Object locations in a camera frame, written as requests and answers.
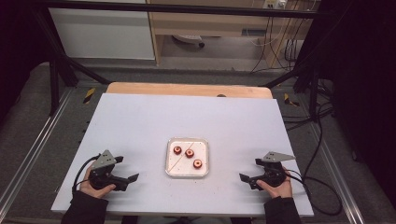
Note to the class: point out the office chair base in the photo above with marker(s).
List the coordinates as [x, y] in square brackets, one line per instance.
[190, 39]

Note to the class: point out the red bead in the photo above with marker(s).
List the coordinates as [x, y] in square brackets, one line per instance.
[189, 153]
[177, 150]
[197, 163]

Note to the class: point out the person's left hand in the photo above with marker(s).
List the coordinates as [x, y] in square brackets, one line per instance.
[93, 192]

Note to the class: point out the black metal frame bar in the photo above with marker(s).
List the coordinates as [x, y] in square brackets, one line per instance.
[186, 8]

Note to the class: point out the thin thread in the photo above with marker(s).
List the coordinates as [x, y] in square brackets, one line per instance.
[182, 156]

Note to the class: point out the black metal stand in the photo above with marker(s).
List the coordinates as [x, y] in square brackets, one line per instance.
[313, 90]
[54, 81]

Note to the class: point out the wooden table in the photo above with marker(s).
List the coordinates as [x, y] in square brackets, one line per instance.
[186, 89]

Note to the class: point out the person's right hand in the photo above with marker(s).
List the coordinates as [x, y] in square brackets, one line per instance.
[281, 190]

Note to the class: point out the yellow black tape strip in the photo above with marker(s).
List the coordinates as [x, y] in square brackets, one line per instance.
[89, 95]
[290, 100]

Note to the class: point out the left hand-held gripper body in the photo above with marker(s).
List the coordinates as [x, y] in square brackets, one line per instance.
[104, 161]

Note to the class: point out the white power strip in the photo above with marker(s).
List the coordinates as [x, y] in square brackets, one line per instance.
[274, 3]

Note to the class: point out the square white tray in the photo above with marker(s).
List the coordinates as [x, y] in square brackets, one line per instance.
[186, 169]

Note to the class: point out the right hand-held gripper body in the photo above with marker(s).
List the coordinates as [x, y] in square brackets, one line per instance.
[274, 171]

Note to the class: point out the light wooden desk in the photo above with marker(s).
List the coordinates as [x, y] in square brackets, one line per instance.
[211, 23]

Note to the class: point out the aluminium floor rail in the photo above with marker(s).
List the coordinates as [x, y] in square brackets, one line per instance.
[37, 143]
[336, 168]

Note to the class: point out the white cabinet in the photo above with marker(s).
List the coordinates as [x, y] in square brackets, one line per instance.
[102, 34]

